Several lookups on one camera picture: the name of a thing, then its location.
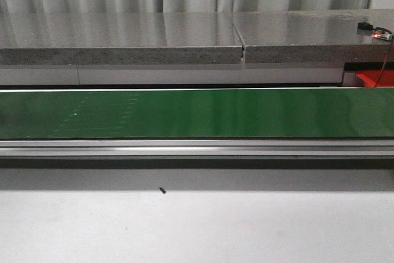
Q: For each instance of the green conveyor belt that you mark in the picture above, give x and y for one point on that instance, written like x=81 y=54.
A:
x=223 y=113

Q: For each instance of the aluminium conveyor frame rail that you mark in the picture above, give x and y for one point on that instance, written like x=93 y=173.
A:
x=252 y=148

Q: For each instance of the black connector plug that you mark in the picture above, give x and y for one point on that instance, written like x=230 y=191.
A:
x=365 y=26

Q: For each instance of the grey stone slab right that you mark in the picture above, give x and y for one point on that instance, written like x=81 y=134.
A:
x=312 y=36

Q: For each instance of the grey stone slab left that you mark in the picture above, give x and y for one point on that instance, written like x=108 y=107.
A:
x=119 y=39

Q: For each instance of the grey stone slab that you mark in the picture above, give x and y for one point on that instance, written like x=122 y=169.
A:
x=312 y=36
x=119 y=39

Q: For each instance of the red plastic tray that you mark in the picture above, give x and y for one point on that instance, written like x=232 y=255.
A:
x=373 y=78

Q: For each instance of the small green circuit board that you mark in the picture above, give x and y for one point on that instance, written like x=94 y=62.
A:
x=383 y=35

